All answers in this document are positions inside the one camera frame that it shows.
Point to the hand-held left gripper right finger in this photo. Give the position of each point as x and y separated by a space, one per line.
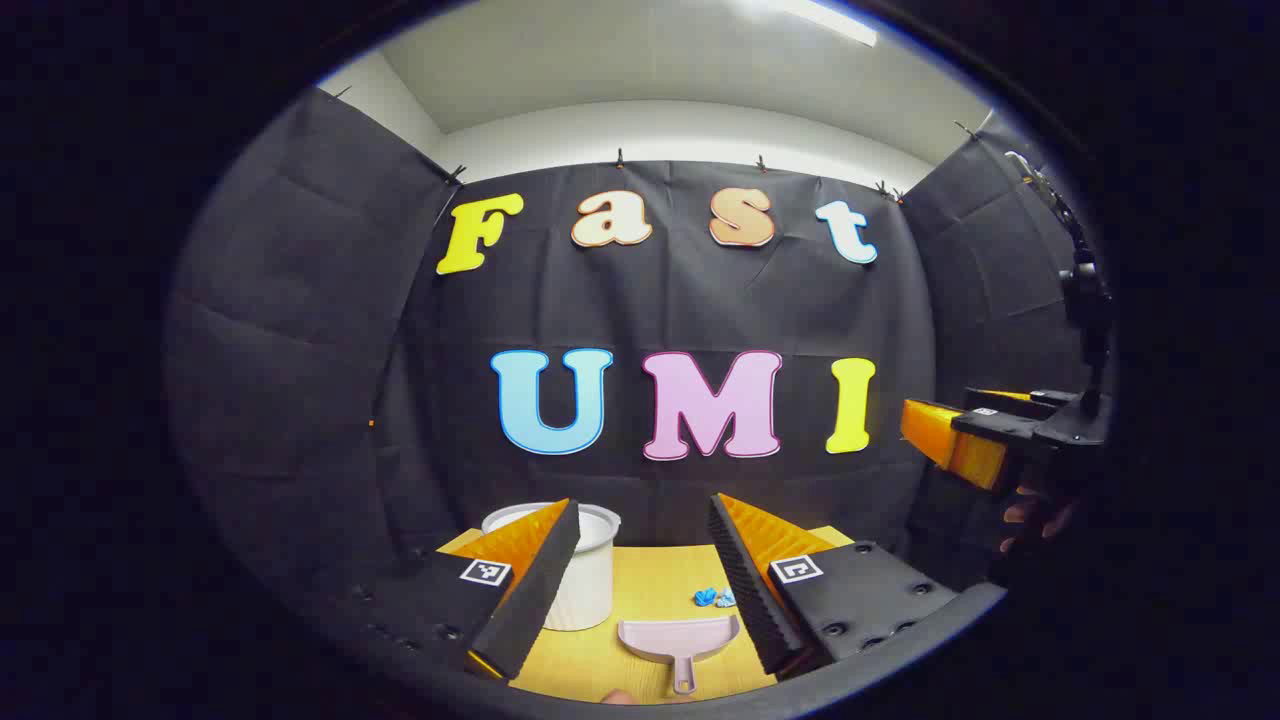
745 590

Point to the lavender plastic dustpan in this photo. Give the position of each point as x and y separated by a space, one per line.
680 635

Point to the dark blue paper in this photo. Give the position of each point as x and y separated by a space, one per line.
704 597

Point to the white garbage bin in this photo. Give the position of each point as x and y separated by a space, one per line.
590 590

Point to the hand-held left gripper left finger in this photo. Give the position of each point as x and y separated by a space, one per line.
540 590

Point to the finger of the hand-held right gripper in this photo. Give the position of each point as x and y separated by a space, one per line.
1020 397
990 425

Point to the light blue paper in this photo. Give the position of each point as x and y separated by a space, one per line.
726 598

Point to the yellow wooden desktop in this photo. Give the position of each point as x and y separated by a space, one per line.
650 580

